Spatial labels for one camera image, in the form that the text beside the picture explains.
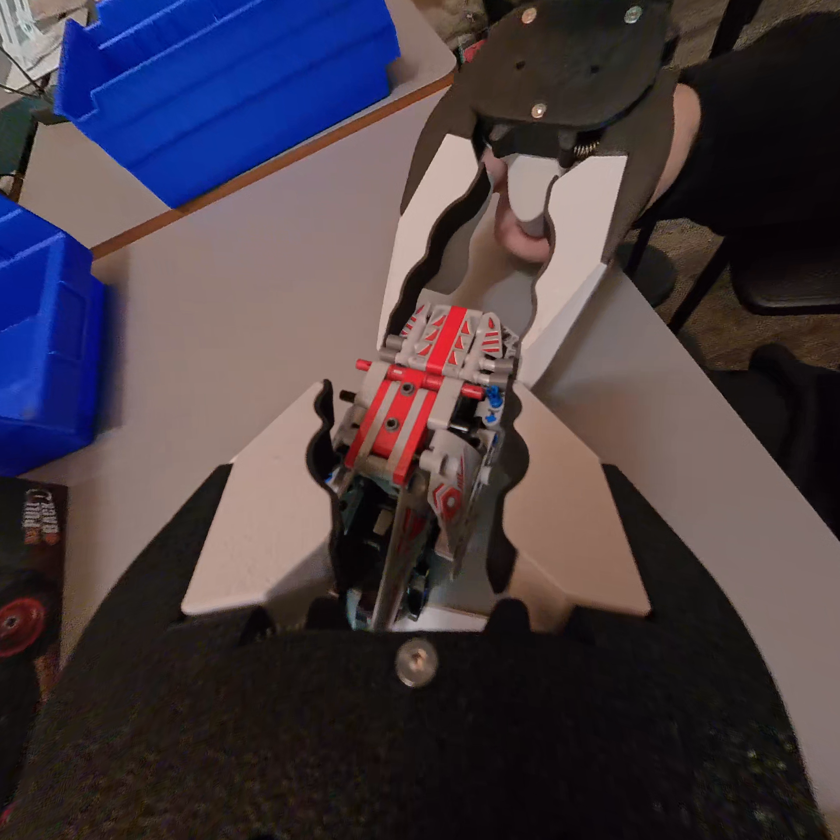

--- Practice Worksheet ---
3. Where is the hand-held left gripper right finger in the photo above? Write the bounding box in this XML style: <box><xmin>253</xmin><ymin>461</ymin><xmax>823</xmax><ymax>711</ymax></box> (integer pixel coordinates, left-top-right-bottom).
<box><xmin>486</xmin><ymin>385</ymin><xmax>652</xmax><ymax>618</ymax></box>

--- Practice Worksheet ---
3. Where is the black toy truck box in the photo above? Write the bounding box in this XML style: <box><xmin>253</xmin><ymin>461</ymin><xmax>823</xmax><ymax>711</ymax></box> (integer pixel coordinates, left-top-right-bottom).
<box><xmin>0</xmin><ymin>478</ymin><xmax>70</xmax><ymax>808</ymax></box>

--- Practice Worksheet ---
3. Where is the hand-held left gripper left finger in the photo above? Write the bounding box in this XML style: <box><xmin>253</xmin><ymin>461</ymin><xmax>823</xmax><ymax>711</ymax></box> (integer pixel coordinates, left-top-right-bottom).
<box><xmin>182</xmin><ymin>379</ymin><xmax>349</xmax><ymax>618</ymax></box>

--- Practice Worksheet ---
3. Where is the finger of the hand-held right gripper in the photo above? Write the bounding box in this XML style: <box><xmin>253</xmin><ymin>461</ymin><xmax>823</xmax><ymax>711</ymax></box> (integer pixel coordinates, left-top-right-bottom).
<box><xmin>375</xmin><ymin>133</ymin><xmax>493</xmax><ymax>352</ymax></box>
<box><xmin>514</xmin><ymin>155</ymin><xmax>630</xmax><ymax>385</ymax></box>

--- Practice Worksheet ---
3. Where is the person's black pants leg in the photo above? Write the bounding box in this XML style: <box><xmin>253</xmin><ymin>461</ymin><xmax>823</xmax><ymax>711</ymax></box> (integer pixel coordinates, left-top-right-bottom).
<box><xmin>709</xmin><ymin>344</ymin><xmax>840</xmax><ymax>526</ymax></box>

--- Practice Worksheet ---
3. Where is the black office chair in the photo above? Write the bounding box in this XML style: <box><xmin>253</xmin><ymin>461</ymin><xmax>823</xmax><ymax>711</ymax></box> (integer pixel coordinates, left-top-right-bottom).
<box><xmin>617</xmin><ymin>217</ymin><xmax>840</xmax><ymax>332</ymax></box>

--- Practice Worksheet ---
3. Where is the white desk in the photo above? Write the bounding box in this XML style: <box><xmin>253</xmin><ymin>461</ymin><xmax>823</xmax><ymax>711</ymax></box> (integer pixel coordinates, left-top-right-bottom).
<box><xmin>0</xmin><ymin>118</ymin><xmax>840</xmax><ymax>815</ymax></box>

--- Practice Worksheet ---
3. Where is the desk with brown edge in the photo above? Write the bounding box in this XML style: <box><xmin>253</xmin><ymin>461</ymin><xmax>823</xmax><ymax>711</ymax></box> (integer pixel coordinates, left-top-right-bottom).
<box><xmin>20</xmin><ymin>0</ymin><xmax>458</xmax><ymax>258</ymax></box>

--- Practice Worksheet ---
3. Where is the person's right hand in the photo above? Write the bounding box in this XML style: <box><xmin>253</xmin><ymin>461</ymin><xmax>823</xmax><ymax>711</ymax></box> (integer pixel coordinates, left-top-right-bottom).
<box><xmin>482</xmin><ymin>150</ymin><xmax>553</xmax><ymax>262</ymax></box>

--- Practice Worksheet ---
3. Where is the grey and red toy truck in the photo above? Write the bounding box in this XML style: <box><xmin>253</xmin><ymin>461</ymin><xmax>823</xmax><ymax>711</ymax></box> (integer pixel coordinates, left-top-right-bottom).
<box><xmin>325</xmin><ymin>295</ymin><xmax>526</xmax><ymax>632</ymax></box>

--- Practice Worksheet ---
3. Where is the blue storage bin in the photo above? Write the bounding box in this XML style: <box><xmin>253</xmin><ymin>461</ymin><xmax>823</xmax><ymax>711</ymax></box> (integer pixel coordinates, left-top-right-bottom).
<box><xmin>0</xmin><ymin>196</ymin><xmax>111</xmax><ymax>479</ymax></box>
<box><xmin>54</xmin><ymin>0</ymin><xmax>403</xmax><ymax>210</ymax></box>

